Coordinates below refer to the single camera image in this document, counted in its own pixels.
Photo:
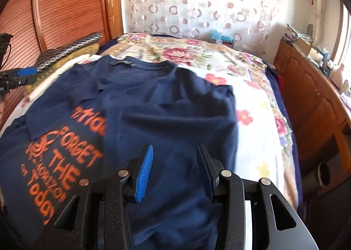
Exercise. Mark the circle-pattern lace curtain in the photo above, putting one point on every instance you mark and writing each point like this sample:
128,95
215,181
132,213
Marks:
203,0

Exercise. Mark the white flower-print sheet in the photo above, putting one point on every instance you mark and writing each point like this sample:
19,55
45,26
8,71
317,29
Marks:
252,140

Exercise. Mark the window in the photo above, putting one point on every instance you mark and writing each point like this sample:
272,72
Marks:
346,36

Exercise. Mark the cardboard box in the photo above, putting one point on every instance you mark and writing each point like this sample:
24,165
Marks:
303,46

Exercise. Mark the small blue box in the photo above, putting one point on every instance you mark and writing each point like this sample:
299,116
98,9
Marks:
220,36

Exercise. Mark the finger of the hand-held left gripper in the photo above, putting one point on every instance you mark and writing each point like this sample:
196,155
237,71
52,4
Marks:
22,81
27,72

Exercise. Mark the wooden slatted wardrobe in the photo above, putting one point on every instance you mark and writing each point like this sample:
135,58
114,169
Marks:
63,6

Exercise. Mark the yellow pillow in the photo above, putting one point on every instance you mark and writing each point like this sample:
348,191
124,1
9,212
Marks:
46,74

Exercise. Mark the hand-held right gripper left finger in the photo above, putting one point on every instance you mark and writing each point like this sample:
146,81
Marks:
144,174

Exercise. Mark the navy orange-print t-shirt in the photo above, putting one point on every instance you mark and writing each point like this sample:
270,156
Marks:
164,107

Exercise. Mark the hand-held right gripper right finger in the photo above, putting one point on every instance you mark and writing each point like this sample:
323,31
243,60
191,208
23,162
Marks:
207,176

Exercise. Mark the stack of papers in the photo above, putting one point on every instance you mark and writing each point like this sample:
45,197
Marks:
293,33

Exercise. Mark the pale pink bottle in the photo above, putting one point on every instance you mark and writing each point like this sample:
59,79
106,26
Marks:
337,74

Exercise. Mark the wooden cabinet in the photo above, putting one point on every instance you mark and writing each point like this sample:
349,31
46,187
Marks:
309,96

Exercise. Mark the white window curtain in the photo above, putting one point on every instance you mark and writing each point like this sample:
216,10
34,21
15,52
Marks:
320,0

